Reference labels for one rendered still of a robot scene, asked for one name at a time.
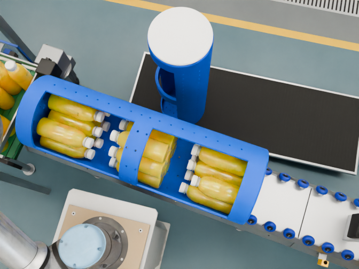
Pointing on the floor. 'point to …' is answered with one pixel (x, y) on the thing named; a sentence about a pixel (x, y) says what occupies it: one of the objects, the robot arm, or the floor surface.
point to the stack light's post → (15, 38)
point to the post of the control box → (23, 183)
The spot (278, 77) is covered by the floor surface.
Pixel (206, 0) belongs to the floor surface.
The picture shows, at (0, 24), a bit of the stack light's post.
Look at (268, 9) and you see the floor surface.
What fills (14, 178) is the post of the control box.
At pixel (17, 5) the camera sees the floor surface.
